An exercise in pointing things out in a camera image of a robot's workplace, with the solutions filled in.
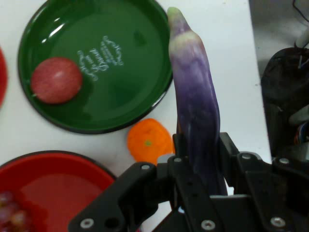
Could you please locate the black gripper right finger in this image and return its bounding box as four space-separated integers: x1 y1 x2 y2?
218 131 309 232

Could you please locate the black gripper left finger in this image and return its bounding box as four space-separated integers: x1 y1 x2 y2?
67 132 225 232

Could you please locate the purple eggplant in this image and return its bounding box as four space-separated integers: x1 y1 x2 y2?
167 7 229 197

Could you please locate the orange tangerine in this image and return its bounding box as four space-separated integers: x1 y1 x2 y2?
127 118 175 163

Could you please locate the red round plate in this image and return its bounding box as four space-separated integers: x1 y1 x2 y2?
0 150 119 232

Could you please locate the green round plate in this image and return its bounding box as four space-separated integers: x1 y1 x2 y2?
17 0 174 135

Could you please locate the bunch of red grapes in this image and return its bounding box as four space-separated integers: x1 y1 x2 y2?
0 190 31 232

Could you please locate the red apple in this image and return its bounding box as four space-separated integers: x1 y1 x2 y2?
30 57 84 105

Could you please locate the watermelon slice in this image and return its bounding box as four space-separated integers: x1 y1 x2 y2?
0 45 9 109

